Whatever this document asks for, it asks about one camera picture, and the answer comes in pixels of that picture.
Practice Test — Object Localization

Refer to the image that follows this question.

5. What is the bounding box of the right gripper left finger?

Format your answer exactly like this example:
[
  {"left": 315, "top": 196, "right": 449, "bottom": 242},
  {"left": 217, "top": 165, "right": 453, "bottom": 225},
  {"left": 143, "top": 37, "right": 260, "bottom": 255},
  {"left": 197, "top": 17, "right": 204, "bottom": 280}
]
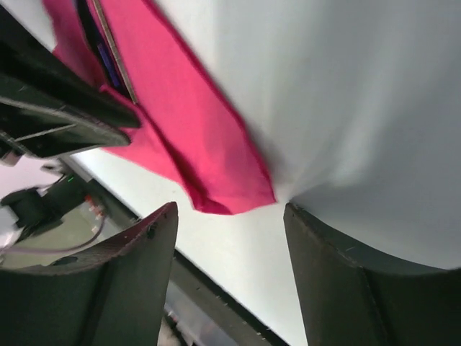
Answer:
[{"left": 1, "top": 202, "right": 179, "bottom": 345}]

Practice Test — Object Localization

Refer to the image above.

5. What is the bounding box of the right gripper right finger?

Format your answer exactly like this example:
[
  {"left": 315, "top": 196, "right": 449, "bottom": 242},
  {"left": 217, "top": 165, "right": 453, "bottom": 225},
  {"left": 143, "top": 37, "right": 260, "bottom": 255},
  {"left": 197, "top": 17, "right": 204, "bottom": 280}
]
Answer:
[{"left": 283, "top": 203, "right": 460, "bottom": 345}]

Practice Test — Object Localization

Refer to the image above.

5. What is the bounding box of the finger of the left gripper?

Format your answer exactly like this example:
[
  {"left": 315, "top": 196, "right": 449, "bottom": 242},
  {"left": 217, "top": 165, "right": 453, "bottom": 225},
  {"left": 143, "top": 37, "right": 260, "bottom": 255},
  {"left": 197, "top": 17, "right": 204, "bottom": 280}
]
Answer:
[
  {"left": 1, "top": 7, "right": 140, "bottom": 128},
  {"left": 1, "top": 73, "right": 130, "bottom": 158}
]

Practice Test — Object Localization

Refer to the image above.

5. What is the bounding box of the pink paper napkin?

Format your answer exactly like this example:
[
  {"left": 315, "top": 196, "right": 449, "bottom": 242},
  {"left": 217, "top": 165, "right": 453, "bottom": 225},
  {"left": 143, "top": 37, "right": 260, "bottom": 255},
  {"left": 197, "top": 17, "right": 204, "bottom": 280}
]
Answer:
[{"left": 44, "top": 1, "right": 276, "bottom": 215}]

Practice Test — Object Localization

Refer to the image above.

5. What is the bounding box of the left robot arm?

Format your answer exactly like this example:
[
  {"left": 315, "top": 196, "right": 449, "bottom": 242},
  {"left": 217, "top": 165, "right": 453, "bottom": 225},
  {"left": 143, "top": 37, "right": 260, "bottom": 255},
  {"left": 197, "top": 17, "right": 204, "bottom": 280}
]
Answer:
[{"left": 1, "top": 7, "right": 140, "bottom": 247}]

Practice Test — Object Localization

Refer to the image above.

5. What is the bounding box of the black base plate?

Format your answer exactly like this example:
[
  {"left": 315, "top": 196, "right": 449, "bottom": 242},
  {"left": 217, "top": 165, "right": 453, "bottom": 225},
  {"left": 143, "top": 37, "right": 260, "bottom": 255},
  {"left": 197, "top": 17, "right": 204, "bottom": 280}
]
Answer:
[{"left": 63, "top": 150, "right": 305, "bottom": 345}]

